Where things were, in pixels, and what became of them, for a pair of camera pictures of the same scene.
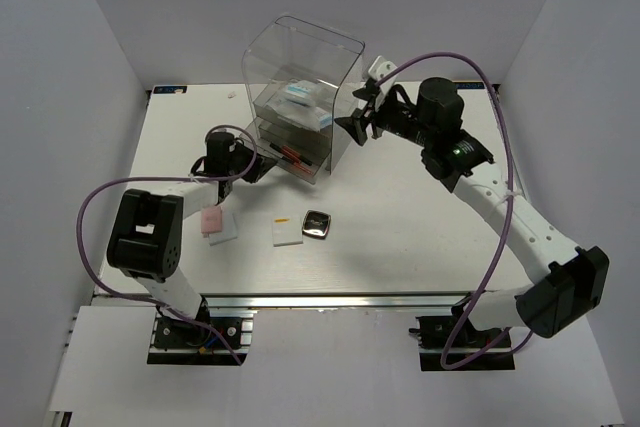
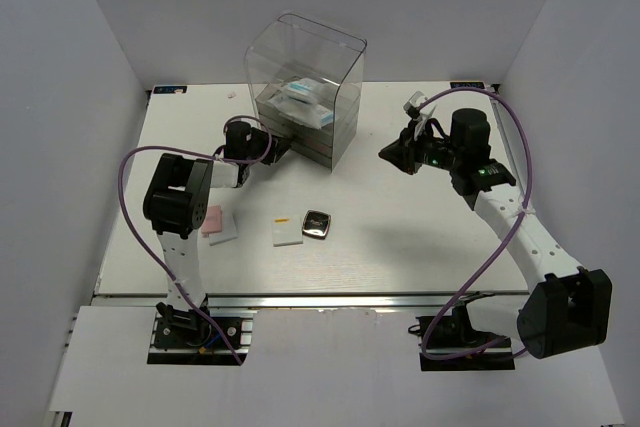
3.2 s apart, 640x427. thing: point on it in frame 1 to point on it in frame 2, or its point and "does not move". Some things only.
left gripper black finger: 260,165 to 280,146
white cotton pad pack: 313,118 does not move
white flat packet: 228,232 does not move
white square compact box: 287,230 does not move
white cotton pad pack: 302,91 does not move
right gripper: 356,125 to 403,152
